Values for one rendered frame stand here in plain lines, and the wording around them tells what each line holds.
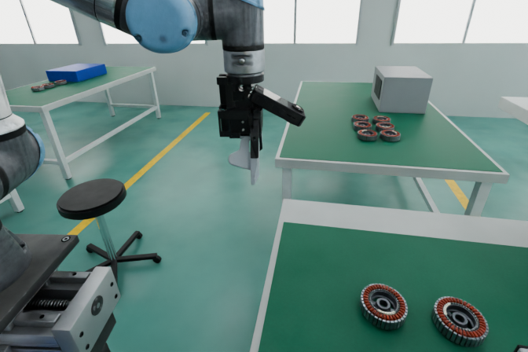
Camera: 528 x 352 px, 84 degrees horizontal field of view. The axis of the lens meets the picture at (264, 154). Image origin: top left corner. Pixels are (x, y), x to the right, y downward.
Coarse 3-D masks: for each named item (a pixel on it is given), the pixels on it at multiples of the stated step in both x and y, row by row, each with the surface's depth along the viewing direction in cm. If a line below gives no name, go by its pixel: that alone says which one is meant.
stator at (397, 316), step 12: (372, 288) 78; (384, 288) 78; (360, 300) 77; (372, 300) 78; (384, 300) 76; (396, 300) 75; (372, 312) 72; (384, 312) 72; (396, 312) 72; (384, 324) 71; (396, 324) 71
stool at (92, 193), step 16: (64, 192) 164; (80, 192) 164; (96, 192) 163; (112, 192) 163; (64, 208) 151; (80, 208) 150; (96, 208) 152; (112, 208) 157; (128, 240) 199; (112, 256) 182; (128, 256) 186; (144, 256) 186; (112, 272) 175
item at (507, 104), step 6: (504, 102) 88; (510, 102) 85; (516, 102) 84; (522, 102) 84; (504, 108) 87; (510, 108) 85; (516, 108) 82; (522, 108) 80; (510, 114) 85; (516, 114) 82; (522, 114) 79; (522, 120) 79
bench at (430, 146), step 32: (320, 96) 261; (352, 96) 259; (288, 128) 193; (320, 128) 192; (352, 128) 191; (416, 128) 188; (448, 128) 187; (288, 160) 154; (320, 160) 152; (352, 160) 151; (384, 160) 150; (416, 160) 150; (448, 160) 149; (480, 160) 148; (288, 192) 167; (480, 192) 146
